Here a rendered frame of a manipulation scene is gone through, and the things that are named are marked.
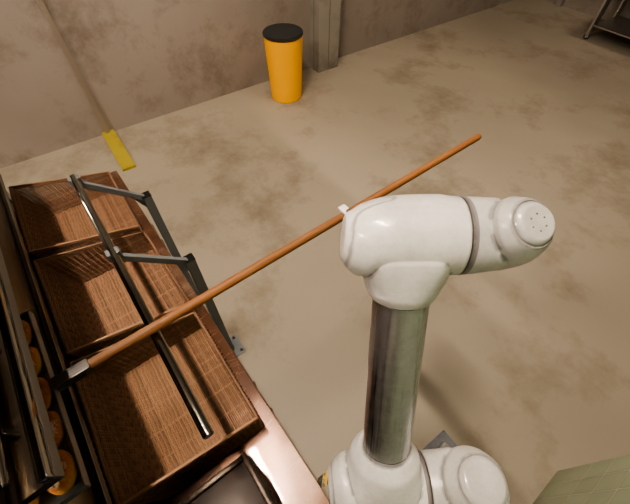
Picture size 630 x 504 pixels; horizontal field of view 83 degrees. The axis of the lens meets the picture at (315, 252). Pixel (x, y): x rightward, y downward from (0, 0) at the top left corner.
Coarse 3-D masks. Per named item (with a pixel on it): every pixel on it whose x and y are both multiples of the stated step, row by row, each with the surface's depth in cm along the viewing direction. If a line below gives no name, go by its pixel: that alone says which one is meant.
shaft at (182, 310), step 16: (464, 144) 155; (432, 160) 148; (416, 176) 144; (384, 192) 136; (352, 208) 130; (336, 224) 128; (304, 240) 122; (272, 256) 117; (240, 272) 113; (224, 288) 110; (192, 304) 106; (160, 320) 102; (128, 336) 99; (144, 336) 100; (112, 352) 97
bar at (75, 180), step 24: (120, 192) 162; (144, 192) 172; (96, 216) 132; (168, 240) 196; (120, 264) 119; (192, 264) 149; (144, 312) 108; (216, 312) 183; (168, 360) 99; (192, 408) 91
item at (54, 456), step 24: (0, 264) 90; (0, 336) 78; (24, 336) 80; (0, 360) 75; (24, 360) 74; (0, 384) 72; (0, 408) 69; (24, 432) 66; (48, 432) 67; (24, 456) 64; (24, 480) 62
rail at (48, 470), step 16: (0, 288) 83; (0, 304) 80; (0, 320) 78; (16, 336) 77; (16, 352) 74; (16, 368) 71; (16, 384) 69; (32, 400) 69; (32, 416) 66; (32, 432) 64; (32, 448) 63; (32, 464) 61; (48, 464) 62; (48, 480) 61
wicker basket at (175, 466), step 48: (192, 336) 166; (96, 384) 136; (144, 384) 152; (192, 384) 152; (240, 384) 139; (96, 432) 119; (144, 432) 141; (192, 432) 141; (240, 432) 129; (144, 480) 122; (192, 480) 131
